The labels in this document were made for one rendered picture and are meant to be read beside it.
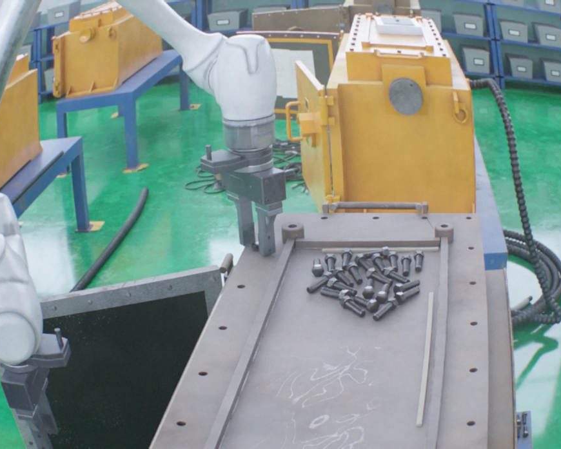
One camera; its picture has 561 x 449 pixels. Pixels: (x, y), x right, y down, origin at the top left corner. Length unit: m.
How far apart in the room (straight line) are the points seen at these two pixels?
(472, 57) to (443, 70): 5.71
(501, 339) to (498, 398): 0.22
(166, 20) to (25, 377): 0.79
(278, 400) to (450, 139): 2.49
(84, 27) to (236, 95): 5.51
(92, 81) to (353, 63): 3.80
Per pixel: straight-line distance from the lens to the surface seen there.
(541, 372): 3.80
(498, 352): 1.55
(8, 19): 1.62
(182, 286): 1.95
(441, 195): 3.67
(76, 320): 1.93
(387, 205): 1.87
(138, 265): 5.13
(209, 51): 1.66
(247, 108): 1.55
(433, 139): 3.59
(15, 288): 0.88
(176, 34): 1.65
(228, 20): 9.41
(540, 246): 4.95
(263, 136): 1.58
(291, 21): 6.20
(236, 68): 1.54
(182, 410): 1.20
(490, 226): 3.71
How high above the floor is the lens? 2.02
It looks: 21 degrees down
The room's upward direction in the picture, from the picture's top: 4 degrees counter-clockwise
